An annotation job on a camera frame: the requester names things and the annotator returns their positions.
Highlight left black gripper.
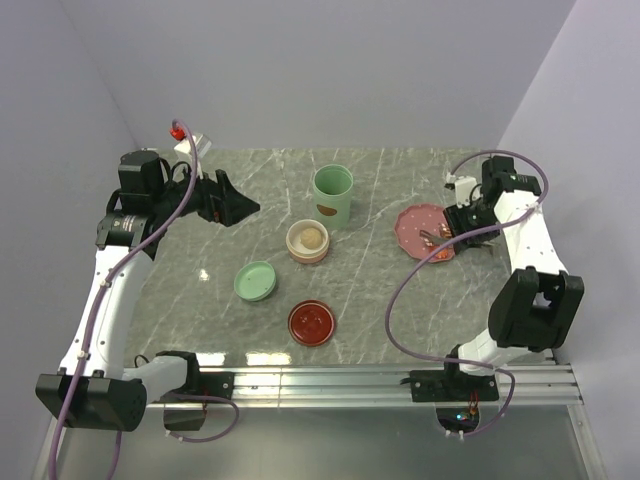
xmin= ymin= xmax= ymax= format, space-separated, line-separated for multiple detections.
xmin=153 ymin=158 xmax=260 ymax=227

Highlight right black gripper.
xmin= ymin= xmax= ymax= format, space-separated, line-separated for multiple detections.
xmin=443 ymin=198 xmax=501 ymax=255

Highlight metal tongs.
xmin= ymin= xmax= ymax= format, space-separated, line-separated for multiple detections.
xmin=419 ymin=229 xmax=457 ymax=254

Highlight beige steamed bun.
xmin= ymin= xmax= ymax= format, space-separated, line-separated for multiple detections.
xmin=300 ymin=227 xmax=324 ymax=250

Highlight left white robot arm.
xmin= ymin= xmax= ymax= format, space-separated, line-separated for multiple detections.
xmin=35 ymin=150 xmax=260 ymax=432

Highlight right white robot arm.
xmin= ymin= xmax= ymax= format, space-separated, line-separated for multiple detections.
xmin=441 ymin=150 xmax=585 ymax=400

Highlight pink dotted plate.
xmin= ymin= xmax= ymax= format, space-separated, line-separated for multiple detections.
xmin=394 ymin=203 xmax=448 ymax=260

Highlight green round lid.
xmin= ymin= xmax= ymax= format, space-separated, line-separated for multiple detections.
xmin=234 ymin=261 xmax=277 ymax=302

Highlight stacked cream pink bowl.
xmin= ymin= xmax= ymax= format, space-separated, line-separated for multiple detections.
xmin=285 ymin=219 xmax=330 ymax=264

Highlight green tin canister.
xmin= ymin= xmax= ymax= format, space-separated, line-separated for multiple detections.
xmin=313 ymin=164 xmax=354 ymax=230

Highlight red round lid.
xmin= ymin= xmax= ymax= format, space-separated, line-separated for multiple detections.
xmin=287 ymin=299 xmax=336 ymax=347

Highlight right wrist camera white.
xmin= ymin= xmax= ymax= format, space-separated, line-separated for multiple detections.
xmin=445 ymin=173 xmax=479 ymax=208

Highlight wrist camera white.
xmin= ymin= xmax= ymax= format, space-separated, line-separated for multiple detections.
xmin=174 ymin=133 xmax=212 ymax=178
xmin=445 ymin=173 xmax=479 ymax=208

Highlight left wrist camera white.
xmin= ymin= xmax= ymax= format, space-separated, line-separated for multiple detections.
xmin=174 ymin=133 xmax=212 ymax=178

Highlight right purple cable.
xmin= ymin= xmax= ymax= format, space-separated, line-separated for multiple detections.
xmin=384 ymin=149 xmax=553 ymax=439

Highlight purple cable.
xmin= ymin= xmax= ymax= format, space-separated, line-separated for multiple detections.
xmin=384 ymin=149 xmax=553 ymax=439
xmin=47 ymin=117 xmax=241 ymax=480

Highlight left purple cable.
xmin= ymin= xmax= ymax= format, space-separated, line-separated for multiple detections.
xmin=47 ymin=117 xmax=241 ymax=480

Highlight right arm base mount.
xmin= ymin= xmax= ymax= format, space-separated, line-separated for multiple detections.
xmin=399 ymin=366 xmax=500 ymax=437

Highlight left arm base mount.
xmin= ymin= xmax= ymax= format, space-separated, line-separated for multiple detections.
xmin=161 ymin=372 xmax=235 ymax=432

